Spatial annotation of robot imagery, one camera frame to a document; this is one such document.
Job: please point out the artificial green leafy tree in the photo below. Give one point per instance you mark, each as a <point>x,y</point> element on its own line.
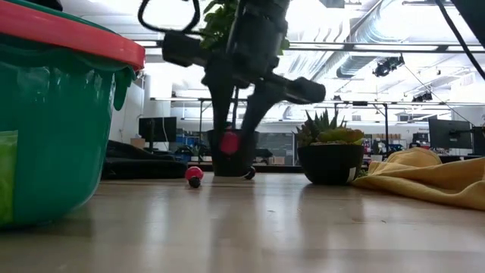
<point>218,22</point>

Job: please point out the dark blueberry toy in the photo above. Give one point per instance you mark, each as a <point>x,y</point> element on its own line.
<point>194,182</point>

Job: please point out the black ceiling-mounted camera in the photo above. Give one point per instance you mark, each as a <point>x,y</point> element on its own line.
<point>387,66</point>

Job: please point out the small red round toy fruit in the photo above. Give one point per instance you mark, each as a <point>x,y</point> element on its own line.
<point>194,172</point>

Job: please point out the green spiky succulent plant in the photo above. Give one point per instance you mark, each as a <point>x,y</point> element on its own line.
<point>322,129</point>

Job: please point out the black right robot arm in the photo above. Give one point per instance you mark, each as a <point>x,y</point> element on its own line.
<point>473,11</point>

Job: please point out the yellow cloth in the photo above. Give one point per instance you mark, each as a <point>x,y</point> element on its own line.
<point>435,178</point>

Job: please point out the plain cardboard box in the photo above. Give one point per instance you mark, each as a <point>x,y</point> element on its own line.
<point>138,143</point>

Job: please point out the black round tree pot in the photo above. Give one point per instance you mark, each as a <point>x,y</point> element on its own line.
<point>227,167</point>

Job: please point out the small glossy black ball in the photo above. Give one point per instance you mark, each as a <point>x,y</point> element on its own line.
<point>250,173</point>

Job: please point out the black overhead light bar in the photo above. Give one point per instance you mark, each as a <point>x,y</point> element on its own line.
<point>360,47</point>

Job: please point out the black computer monitor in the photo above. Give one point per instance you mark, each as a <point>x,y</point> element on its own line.
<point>157,129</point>
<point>479,140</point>
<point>449,133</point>

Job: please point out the black bowl planter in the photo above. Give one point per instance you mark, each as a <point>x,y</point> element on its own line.
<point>329,163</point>

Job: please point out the teal plastic slotted basket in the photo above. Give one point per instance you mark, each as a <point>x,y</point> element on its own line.
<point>64,151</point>

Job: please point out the black cloth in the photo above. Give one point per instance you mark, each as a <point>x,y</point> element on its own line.
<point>151,167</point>

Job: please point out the small black ceiling fixture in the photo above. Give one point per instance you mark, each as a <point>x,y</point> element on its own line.
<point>422,97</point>

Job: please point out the red strawberry toy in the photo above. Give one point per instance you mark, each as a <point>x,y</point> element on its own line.
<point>230,143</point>

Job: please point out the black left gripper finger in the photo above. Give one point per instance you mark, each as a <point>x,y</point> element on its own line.
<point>254,117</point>
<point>221,106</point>

